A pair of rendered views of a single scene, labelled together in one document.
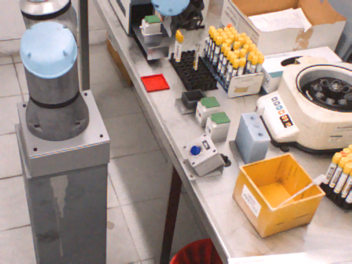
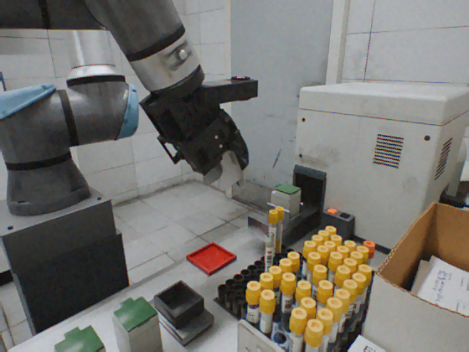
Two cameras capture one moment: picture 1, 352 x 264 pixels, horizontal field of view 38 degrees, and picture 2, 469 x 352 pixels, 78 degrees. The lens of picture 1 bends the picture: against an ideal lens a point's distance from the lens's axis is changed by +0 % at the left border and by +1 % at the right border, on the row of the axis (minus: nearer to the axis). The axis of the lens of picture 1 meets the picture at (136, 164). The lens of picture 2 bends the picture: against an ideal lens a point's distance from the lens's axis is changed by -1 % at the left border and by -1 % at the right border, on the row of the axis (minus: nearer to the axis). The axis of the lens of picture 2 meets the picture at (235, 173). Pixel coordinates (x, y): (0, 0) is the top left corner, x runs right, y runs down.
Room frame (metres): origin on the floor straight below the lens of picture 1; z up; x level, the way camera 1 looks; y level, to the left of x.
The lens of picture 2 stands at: (1.06, -0.48, 1.22)
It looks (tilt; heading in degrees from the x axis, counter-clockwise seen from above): 20 degrees down; 65
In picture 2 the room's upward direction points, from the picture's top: straight up
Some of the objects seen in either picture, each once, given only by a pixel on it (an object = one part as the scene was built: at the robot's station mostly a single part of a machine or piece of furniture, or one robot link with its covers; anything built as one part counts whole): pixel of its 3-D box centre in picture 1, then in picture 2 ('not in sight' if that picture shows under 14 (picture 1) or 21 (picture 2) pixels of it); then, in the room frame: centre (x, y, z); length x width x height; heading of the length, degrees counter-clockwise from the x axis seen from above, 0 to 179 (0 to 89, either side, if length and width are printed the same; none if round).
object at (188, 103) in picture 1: (193, 100); (179, 306); (1.13, -0.14, 0.89); 0.09 x 0.05 x 0.04; 111
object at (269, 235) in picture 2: (195, 60); (268, 261); (1.27, -0.15, 0.93); 0.01 x 0.01 x 0.10; 21
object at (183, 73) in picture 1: (194, 58); (272, 258); (1.28, -0.15, 0.93); 0.17 x 0.09 x 0.11; 21
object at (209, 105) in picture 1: (207, 111); (136, 330); (1.06, -0.18, 0.91); 0.05 x 0.04 x 0.07; 110
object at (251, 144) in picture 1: (251, 141); not in sight; (0.94, -0.28, 0.92); 0.10 x 0.07 x 0.10; 12
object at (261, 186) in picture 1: (276, 194); not in sight; (0.77, -0.31, 0.93); 0.13 x 0.13 x 0.10; 25
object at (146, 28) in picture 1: (150, 29); (285, 203); (1.39, -0.01, 0.95); 0.05 x 0.04 x 0.06; 110
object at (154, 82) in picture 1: (155, 82); (211, 257); (1.22, -0.04, 0.88); 0.07 x 0.07 x 0.01; 20
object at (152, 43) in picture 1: (148, 33); (291, 210); (1.41, -0.01, 0.92); 0.21 x 0.07 x 0.05; 20
